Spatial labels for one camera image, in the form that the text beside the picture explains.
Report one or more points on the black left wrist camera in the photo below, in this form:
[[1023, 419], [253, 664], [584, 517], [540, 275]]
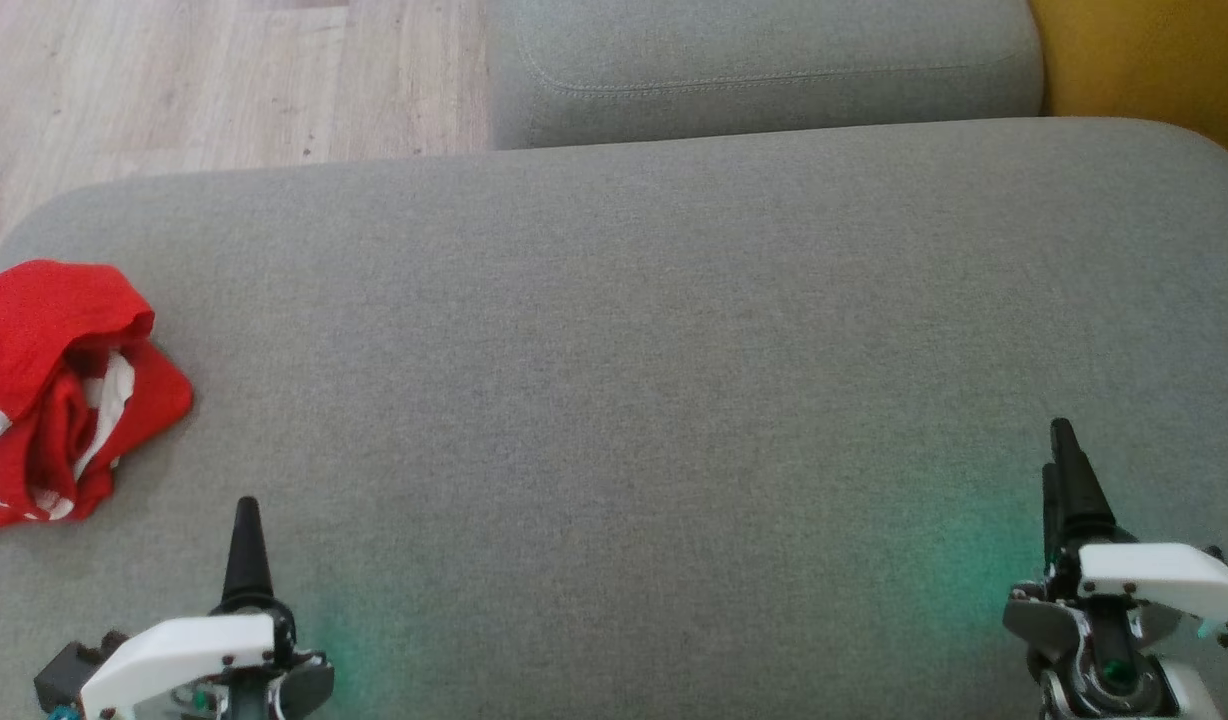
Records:
[[69, 672]]

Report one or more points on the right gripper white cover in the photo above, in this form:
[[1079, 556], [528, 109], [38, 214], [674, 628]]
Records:
[[1154, 585]]

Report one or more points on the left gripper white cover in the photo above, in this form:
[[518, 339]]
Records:
[[189, 660]]

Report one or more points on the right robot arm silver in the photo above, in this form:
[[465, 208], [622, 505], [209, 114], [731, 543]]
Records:
[[1109, 695]]

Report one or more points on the red jersey white sleeves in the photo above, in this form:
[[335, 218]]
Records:
[[139, 400]]

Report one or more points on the grey sofa cushion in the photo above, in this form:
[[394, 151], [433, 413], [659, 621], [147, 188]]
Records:
[[754, 70]]

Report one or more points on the large grey sofa seat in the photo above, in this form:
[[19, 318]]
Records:
[[634, 400]]

